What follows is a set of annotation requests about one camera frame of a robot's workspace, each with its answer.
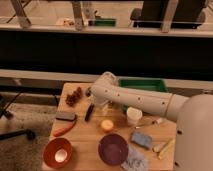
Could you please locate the black dish brush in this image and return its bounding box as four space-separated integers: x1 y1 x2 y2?
85 87 94 122

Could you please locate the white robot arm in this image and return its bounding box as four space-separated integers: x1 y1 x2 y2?
91 72 213 171

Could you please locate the purple bowl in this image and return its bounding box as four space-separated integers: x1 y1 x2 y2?
98 134 129 166

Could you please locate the red bowl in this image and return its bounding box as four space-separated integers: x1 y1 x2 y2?
43 138 72 169

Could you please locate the yellow round fruit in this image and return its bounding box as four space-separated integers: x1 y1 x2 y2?
101 119 114 132

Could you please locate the grey sponge block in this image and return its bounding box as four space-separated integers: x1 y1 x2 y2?
56 112 76 121

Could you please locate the small metal spoon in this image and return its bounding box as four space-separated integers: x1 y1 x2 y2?
135 118 163 129

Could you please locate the green plastic tray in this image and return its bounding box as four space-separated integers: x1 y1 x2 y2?
117 77 168 114

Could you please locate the grey crumpled cloth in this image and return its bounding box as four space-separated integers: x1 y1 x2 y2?
121 147 149 171

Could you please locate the black office chair base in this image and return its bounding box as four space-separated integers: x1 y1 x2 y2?
0 93 36 141

